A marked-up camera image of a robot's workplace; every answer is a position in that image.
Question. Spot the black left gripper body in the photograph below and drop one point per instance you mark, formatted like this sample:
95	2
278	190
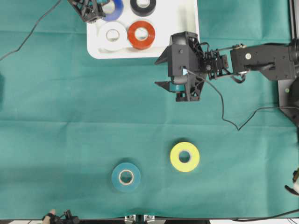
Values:
89	10

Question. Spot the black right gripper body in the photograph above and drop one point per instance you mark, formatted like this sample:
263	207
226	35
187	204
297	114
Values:
187	87

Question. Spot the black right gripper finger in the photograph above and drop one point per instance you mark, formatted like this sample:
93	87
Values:
164	84
165	57

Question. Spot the red tape roll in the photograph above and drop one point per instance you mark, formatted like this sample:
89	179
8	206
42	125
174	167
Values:
141	35

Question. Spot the blue tape roll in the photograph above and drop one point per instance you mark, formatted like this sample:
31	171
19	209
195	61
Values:
118	9

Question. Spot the white tape roll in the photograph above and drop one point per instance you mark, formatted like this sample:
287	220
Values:
112	36

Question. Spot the black tape roll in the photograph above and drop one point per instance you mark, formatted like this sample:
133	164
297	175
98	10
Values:
143	11

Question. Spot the yellow tape roll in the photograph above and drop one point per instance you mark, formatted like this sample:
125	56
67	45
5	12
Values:
185	157

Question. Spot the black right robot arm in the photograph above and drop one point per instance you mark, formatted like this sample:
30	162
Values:
276	61

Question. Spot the white plastic case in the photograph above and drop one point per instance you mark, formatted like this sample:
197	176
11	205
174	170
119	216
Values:
169	17

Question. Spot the teal tape roll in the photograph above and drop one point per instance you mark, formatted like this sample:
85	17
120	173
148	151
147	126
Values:
126	177

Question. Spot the green table cloth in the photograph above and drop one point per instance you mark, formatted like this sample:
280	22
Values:
67	120

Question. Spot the metal table clamp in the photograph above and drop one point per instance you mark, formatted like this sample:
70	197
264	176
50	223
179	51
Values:
140	219

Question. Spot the white black object at edge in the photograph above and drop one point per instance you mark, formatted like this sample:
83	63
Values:
295	188

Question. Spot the black gloved object bottom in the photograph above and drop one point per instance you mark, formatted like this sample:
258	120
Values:
65	218

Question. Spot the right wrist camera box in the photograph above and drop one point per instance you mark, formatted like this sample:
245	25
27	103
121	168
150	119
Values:
178	57

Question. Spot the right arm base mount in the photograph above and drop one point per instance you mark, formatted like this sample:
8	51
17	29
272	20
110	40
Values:
288	94

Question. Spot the aluminium frame rail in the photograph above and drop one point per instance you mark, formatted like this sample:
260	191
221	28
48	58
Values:
294	17

